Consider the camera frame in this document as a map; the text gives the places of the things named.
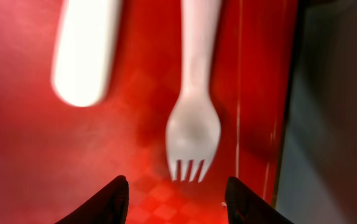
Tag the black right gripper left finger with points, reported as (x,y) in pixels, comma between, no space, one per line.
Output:
(107,206)

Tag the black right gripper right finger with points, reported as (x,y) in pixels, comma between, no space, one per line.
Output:
(246,207)

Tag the white plastic fork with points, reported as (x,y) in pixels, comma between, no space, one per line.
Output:
(193,129)

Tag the white plastic spoon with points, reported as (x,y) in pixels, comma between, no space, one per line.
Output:
(84,50)

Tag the grey dishwasher rack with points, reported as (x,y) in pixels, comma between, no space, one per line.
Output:
(318,173)

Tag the red serving tray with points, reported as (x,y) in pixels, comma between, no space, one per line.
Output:
(54,157)

